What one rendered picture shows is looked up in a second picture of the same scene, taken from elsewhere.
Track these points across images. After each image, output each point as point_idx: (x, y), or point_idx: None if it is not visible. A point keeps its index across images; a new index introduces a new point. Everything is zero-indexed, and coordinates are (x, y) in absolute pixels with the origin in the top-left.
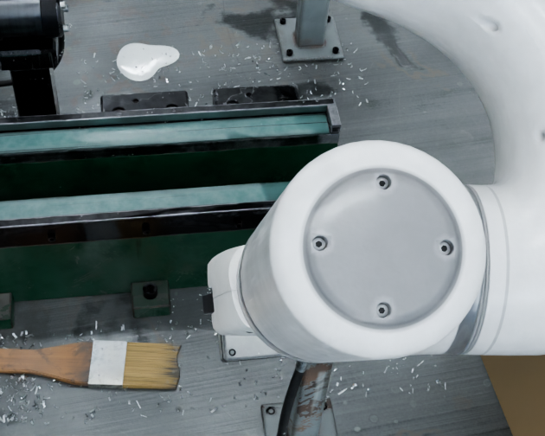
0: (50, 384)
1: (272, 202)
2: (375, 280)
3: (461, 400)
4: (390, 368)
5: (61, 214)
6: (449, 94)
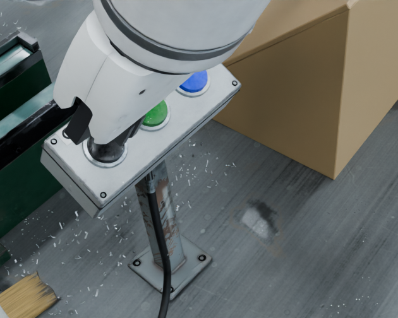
0: None
1: (31, 116)
2: None
3: (251, 166)
4: (191, 180)
5: None
6: (86, 2)
